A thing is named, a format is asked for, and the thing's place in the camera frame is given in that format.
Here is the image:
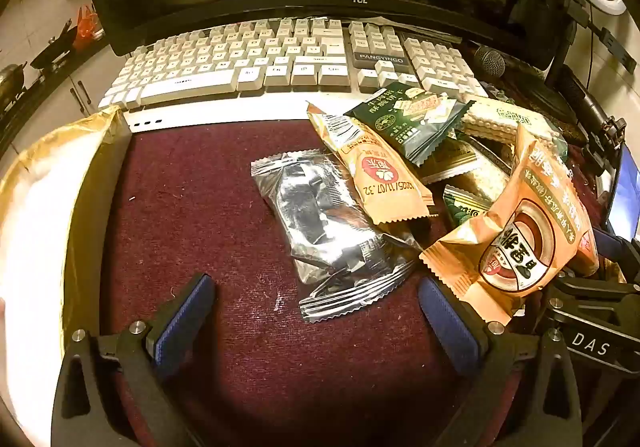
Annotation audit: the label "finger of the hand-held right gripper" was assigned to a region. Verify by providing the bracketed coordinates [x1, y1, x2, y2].
[595, 229, 640, 278]

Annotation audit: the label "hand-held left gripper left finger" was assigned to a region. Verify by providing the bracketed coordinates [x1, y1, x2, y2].
[50, 272, 218, 447]

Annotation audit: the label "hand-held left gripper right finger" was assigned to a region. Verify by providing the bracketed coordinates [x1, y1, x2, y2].
[417, 276, 583, 447]

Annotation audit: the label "orange round-logo snack packet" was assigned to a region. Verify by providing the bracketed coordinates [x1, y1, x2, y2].
[419, 122, 601, 328]

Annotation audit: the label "small green snack packet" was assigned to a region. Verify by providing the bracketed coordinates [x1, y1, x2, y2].
[442, 184, 493, 230]

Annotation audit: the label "clear green-trim cracker packet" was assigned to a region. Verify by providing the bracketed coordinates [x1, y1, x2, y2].
[420, 132, 516, 205]

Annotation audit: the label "orange clover-print snack packet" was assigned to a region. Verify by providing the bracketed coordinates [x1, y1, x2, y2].
[305, 100, 436, 225]

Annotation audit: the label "cream wafer packet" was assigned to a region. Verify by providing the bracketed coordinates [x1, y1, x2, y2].
[457, 94, 568, 163]

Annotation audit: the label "gold cardboard box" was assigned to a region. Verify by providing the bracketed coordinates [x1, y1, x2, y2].
[0, 104, 133, 443]

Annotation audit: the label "dark green snack packet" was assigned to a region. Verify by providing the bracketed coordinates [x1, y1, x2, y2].
[344, 81, 473, 167]

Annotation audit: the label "phone with lit screen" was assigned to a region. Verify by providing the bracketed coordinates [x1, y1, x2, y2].
[605, 142, 640, 238]

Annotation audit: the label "dark red table cloth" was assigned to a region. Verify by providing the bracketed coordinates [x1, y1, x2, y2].
[100, 120, 616, 447]

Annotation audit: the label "black microphone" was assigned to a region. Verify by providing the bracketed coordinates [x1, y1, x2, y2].
[472, 44, 618, 138]

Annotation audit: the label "white kitchen base cabinets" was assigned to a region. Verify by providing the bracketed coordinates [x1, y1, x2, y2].
[0, 42, 126, 168]

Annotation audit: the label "white and grey keyboard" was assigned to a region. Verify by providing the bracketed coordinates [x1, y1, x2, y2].
[97, 16, 493, 134]

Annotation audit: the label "steel wok with lid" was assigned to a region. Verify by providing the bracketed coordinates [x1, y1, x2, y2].
[0, 62, 26, 100]

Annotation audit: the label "black frying pan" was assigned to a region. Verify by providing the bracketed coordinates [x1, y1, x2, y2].
[30, 17, 76, 70]

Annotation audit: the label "orange plastic bag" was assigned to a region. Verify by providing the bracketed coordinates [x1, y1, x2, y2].
[72, 4, 103, 50]

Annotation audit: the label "black ring light mount arm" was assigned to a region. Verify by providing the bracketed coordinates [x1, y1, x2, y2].
[505, 0, 638, 73]

